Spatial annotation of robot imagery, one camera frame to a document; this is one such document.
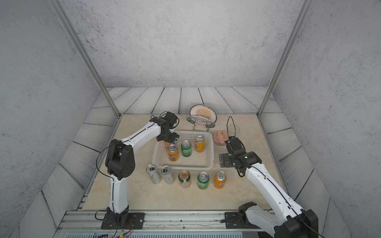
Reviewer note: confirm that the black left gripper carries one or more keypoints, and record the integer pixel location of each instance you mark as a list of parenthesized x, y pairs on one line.
[(174, 140)]

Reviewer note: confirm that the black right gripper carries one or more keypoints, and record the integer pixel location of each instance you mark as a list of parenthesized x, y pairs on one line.
[(223, 158)]

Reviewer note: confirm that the orange Fanta can back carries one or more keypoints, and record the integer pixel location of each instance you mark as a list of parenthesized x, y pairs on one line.
[(167, 144)]

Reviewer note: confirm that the orange fanta can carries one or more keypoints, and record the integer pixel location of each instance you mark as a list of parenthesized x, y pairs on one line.
[(220, 179), (167, 144)]

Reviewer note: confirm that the orange Fanta can front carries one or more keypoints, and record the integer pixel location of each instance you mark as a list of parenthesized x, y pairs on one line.
[(220, 179)]

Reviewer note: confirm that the small orange can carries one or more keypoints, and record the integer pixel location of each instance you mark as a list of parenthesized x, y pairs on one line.
[(173, 153)]

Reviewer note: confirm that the white plastic basket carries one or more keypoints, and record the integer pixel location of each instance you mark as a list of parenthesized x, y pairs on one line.
[(197, 161)]

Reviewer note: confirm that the green Sprite can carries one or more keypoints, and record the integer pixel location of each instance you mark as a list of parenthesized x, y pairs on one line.
[(203, 180)]

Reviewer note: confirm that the white Monster can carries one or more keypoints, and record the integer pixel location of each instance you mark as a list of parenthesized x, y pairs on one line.
[(167, 175), (153, 174)]

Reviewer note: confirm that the green gold-top can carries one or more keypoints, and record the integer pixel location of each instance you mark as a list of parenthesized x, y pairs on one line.
[(184, 178)]

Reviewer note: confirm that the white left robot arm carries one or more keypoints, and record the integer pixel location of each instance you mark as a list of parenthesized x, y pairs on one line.
[(120, 160)]

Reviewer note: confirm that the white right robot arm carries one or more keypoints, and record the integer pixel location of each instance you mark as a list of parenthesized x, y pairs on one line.
[(288, 219)]

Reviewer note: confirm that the red patterned bowl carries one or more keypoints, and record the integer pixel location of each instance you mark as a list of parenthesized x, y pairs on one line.
[(220, 137)]

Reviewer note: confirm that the clear plastic cup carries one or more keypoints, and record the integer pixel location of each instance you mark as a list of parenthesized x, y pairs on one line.
[(233, 130)]

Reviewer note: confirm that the dark rimmed plate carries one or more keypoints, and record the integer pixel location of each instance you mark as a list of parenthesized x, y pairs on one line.
[(193, 119)]

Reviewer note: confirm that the decorated plate upright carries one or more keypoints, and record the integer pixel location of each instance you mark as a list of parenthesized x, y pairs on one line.
[(204, 111)]

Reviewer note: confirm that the metal wire plate stand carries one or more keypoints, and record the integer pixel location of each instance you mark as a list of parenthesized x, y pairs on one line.
[(206, 125)]

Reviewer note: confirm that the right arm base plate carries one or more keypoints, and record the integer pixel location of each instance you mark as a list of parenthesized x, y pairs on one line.
[(233, 220)]

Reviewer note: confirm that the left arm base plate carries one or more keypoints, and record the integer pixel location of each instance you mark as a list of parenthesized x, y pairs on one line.
[(134, 220)]

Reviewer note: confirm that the aluminium rail frame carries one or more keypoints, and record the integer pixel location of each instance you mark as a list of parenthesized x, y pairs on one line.
[(154, 221)]

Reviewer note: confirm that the left aluminium corner post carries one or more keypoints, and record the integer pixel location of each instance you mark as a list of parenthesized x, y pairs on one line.
[(69, 29)]

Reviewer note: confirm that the aluminium corner post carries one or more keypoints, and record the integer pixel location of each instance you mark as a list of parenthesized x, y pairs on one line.
[(69, 29), (306, 6)]

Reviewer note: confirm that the right aluminium corner post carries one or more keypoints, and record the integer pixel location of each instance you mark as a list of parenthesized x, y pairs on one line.
[(306, 6)]

